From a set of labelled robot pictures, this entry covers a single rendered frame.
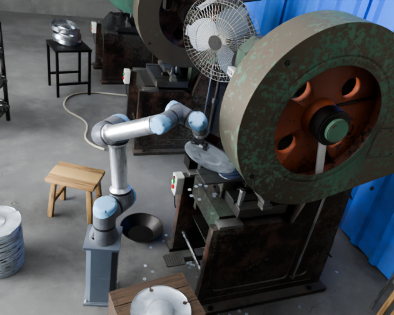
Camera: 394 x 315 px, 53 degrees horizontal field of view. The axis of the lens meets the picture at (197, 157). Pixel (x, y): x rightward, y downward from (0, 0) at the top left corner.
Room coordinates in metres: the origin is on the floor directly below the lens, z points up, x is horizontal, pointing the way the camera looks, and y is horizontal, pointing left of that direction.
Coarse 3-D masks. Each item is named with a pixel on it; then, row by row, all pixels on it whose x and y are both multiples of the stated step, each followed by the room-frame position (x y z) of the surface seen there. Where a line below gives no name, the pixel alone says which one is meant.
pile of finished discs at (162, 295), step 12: (156, 288) 1.37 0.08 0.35; (168, 288) 1.38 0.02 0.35; (144, 300) 1.29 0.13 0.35; (156, 300) 1.30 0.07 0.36; (168, 300) 1.31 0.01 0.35; (180, 300) 1.33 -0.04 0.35; (132, 312) 1.21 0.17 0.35; (144, 312) 1.22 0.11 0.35; (156, 312) 1.23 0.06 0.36; (168, 312) 1.24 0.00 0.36; (180, 312) 1.25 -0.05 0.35
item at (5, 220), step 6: (0, 210) 1.77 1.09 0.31; (6, 210) 1.78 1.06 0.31; (12, 210) 1.79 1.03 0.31; (0, 216) 1.71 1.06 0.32; (6, 216) 1.73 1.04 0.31; (12, 216) 1.73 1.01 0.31; (18, 216) 1.74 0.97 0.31; (0, 222) 1.66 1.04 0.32; (6, 222) 1.68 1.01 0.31; (12, 222) 1.68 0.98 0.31; (18, 222) 1.69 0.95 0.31; (0, 228) 1.62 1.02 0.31; (6, 228) 1.63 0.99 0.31; (12, 228) 1.64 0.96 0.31; (0, 234) 1.58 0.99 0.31; (6, 234) 1.58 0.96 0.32
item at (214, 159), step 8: (192, 144) 1.79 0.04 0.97; (192, 152) 1.84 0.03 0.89; (200, 152) 1.82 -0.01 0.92; (208, 152) 1.78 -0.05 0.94; (216, 152) 1.74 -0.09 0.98; (224, 152) 1.72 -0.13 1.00; (200, 160) 1.86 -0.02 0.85; (208, 160) 1.83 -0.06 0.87; (216, 160) 1.80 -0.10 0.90; (224, 160) 1.76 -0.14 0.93; (208, 168) 1.88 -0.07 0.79; (216, 168) 1.84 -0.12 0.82; (224, 168) 1.81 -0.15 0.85; (232, 168) 1.77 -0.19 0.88
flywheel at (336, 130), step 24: (336, 72) 1.58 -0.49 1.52; (360, 72) 1.63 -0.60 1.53; (312, 96) 1.55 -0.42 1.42; (336, 96) 1.60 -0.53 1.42; (360, 96) 1.65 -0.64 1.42; (288, 120) 1.51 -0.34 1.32; (312, 120) 1.49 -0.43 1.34; (336, 120) 1.46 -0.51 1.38; (360, 120) 1.67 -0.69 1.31; (312, 144) 1.58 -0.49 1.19; (336, 144) 1.65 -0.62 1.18; (360, 144) 1.66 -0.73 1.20; (288, 168) 1.54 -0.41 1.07; (312, 168) 1.60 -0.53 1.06
